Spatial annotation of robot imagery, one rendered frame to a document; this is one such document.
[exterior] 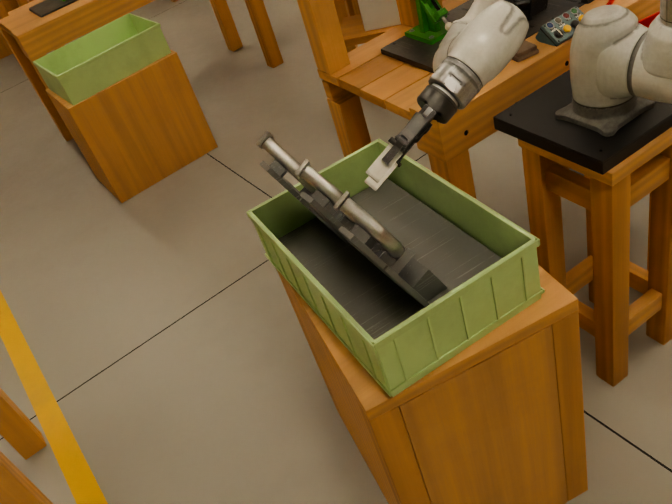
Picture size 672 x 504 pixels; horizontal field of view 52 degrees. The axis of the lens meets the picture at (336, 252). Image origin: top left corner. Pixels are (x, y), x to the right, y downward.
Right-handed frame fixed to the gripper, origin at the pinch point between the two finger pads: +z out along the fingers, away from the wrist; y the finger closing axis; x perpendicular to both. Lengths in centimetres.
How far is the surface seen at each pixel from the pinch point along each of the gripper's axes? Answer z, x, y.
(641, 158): -51, 45, -41
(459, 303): 7.3, 28.8, -7.9
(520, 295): -2.9, 38.9, -17.1
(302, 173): 7.6, -12.6, -11.0
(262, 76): -43, -125, -339
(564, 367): 2, 60, -31
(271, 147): 7.0, -23.6, -23.6
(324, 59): -33, -47, -107
